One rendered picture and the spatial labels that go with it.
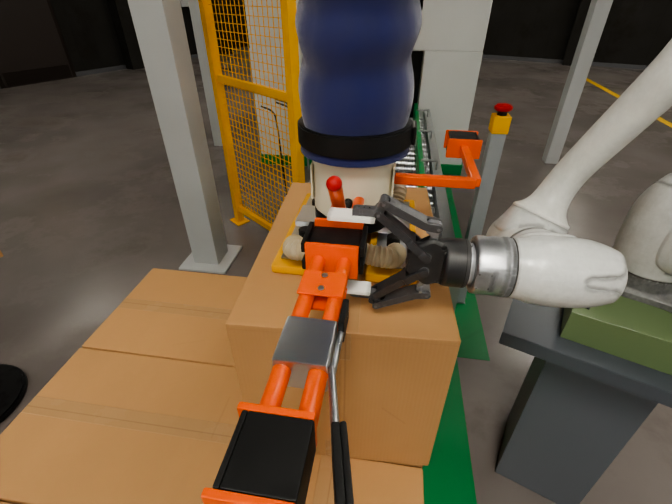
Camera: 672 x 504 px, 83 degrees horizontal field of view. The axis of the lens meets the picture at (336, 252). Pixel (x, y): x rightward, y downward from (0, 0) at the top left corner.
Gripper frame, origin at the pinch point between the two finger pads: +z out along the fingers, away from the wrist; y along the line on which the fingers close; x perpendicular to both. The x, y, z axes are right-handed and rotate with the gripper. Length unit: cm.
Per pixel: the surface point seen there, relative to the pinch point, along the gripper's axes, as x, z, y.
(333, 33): 16.3, 2.9, -28.9
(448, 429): 41, -38, 107
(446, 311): 3.5, -19.5, 13.1
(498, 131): 117, -49, 13
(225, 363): 17, 34, 53
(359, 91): 16.2, -1.3, -20.8
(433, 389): -3.6, -18.6, 26.0
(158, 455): -10, 39, 53
